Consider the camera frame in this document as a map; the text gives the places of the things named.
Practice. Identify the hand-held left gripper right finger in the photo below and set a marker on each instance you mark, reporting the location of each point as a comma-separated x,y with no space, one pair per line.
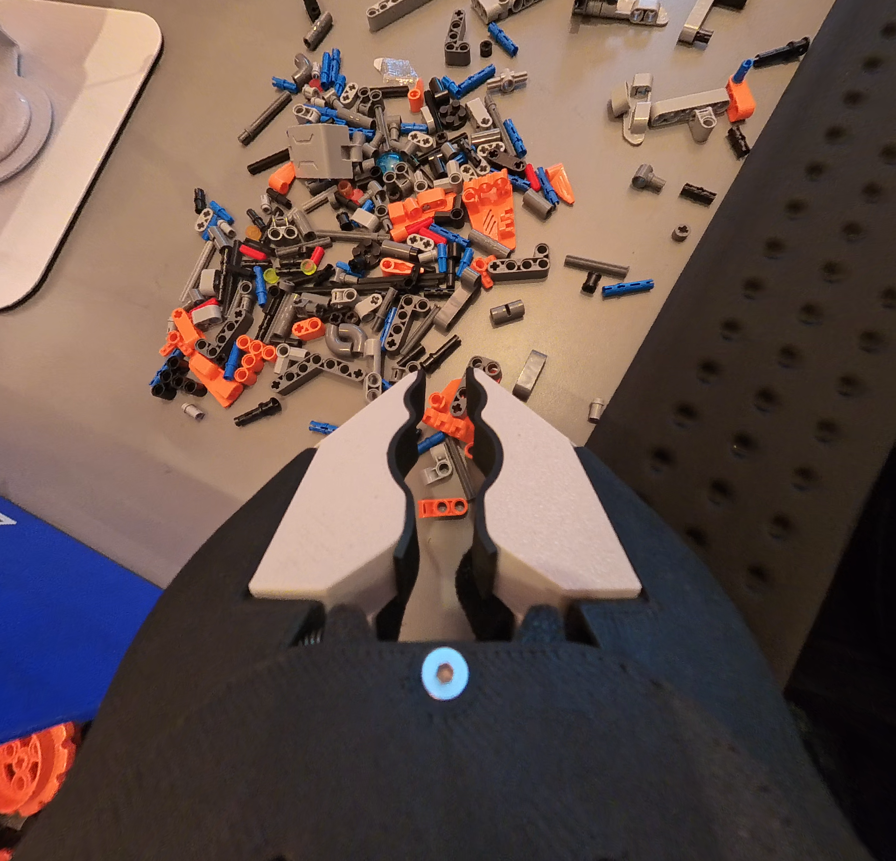
560,525

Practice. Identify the grey crank beam black pins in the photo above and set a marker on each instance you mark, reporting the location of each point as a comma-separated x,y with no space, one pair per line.
703,14

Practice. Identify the grey beam assembly orange end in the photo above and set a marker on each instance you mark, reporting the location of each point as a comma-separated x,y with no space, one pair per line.
679,105

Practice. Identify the dark grey angled beam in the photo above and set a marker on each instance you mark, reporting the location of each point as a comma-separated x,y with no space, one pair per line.
455,39

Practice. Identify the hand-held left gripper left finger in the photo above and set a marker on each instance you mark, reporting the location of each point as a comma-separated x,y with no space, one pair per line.
329,525

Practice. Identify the short black pin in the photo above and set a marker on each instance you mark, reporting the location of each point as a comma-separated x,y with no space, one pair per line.
698,193
738,142

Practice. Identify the black dimpled pad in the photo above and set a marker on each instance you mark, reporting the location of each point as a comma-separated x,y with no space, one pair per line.
770,315

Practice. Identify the blue pin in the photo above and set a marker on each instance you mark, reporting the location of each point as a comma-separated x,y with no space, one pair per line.
324,425
502,37
628,286

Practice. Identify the black angled connector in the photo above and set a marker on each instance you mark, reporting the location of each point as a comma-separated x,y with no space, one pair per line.
309,6

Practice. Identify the light grey axle connector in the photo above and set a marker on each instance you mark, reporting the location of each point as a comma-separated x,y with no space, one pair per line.
508,81

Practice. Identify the dark grey axle rod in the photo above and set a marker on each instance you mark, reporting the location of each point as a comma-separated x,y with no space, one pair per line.
266,117

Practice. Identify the small black connector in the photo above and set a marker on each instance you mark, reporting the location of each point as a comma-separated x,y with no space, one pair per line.
591,284

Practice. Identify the grey L beam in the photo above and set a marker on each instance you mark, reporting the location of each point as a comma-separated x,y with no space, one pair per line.
521,263

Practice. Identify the orange spoked wheel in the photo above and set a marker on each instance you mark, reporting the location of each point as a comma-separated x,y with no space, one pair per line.
35,770

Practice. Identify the grey slope piece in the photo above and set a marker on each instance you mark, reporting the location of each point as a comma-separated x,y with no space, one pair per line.
530,375

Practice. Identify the long black pin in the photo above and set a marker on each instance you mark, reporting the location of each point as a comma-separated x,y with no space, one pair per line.
780,51

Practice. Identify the dark grey ribbed rod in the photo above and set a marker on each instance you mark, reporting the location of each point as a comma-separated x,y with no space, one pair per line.
595,265

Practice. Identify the grey elbow connector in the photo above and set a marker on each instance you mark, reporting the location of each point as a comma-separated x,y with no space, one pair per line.
647,177

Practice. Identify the white stand base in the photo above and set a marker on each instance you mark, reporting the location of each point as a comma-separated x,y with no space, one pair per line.
70,140

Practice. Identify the pile of building pieces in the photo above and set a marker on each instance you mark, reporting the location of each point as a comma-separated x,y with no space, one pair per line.
364,245

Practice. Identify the small clear plastic piece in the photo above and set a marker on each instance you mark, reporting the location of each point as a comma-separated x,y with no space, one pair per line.
397,69

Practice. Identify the blue plastic bin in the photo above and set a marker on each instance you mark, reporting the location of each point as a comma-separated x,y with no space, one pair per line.
56,609

